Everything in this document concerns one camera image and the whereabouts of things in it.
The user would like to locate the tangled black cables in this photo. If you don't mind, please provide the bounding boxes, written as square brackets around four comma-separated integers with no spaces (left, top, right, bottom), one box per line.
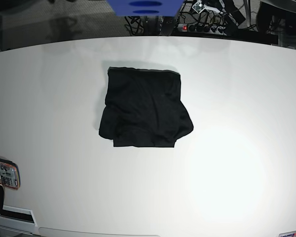
[124,0,247,37]

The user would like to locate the blue plastic box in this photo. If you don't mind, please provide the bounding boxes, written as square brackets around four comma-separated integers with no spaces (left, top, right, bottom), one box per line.
[107,0,183,16]

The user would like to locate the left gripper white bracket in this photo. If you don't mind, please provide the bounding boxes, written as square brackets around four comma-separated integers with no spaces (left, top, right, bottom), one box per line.
[192,0,223,13]

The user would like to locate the small sticker label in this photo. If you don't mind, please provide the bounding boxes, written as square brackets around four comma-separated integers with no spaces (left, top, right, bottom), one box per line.
[278,231,296,237]

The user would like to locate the white tray at table edge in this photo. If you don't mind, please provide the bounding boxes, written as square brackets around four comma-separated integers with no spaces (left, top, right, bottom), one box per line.
[0,205,37,235]

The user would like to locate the black T-shirt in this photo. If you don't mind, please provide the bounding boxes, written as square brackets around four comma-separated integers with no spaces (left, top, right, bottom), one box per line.
[99,67,194,148]

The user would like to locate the black power strip red switch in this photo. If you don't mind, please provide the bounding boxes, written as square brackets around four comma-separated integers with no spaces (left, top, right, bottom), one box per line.
[177,23,227,36]

